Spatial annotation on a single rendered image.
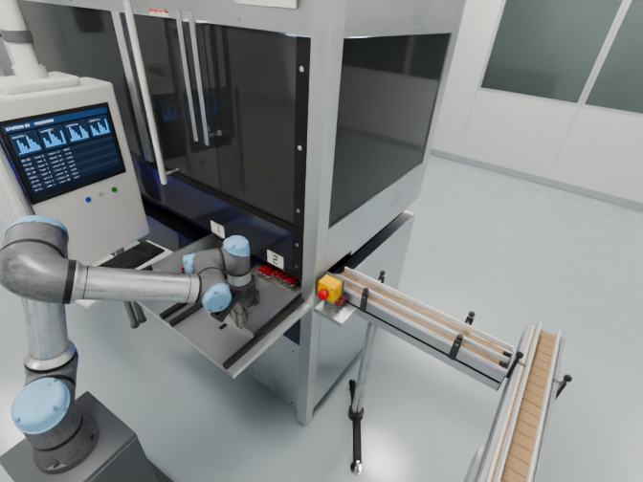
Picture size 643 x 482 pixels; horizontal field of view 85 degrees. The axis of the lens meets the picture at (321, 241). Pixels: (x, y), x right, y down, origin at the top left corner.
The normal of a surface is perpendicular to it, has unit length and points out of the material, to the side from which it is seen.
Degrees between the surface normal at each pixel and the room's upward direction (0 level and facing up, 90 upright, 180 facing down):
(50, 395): 7
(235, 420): 0
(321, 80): 90
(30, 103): 90
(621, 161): 90
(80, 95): 90
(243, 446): 0
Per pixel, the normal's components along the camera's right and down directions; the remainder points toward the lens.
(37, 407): 0.11, -0.76
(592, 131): -0.59, 0.43
